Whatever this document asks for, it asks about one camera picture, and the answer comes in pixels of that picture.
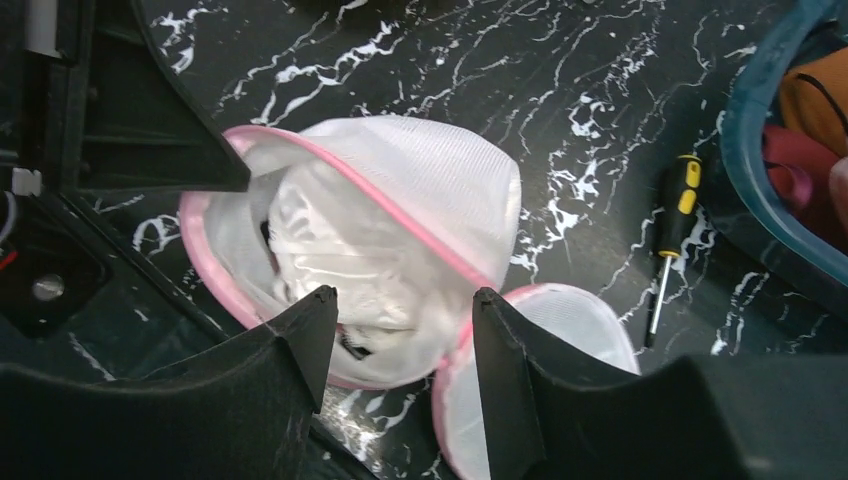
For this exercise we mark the orange bra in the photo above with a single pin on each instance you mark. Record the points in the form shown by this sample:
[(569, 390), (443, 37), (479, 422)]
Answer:
[(813, 100)]

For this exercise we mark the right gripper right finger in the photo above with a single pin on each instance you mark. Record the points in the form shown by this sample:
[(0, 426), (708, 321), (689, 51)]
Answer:
[(552, 411)]

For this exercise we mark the black yellow screwdriver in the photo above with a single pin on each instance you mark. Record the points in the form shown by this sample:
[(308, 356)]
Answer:
[(679, 193)]

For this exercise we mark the white mesh laundry bag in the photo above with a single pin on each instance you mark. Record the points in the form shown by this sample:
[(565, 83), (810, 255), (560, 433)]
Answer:
[(405, 217)]

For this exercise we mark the dark red bra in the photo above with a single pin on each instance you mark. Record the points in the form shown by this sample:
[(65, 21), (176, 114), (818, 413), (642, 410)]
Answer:
[(799, 169)]

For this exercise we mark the white satin bra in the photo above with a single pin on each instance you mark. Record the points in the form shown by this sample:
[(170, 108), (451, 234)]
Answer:
[(395, 293)]

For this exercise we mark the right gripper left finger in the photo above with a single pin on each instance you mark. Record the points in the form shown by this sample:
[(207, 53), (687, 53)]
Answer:
[(239, 410)]

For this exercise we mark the teal plastic basket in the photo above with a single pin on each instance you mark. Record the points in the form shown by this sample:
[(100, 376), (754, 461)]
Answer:
[(740, 199)]

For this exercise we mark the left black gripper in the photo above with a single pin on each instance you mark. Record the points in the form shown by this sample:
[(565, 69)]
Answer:
[(87, 106)]

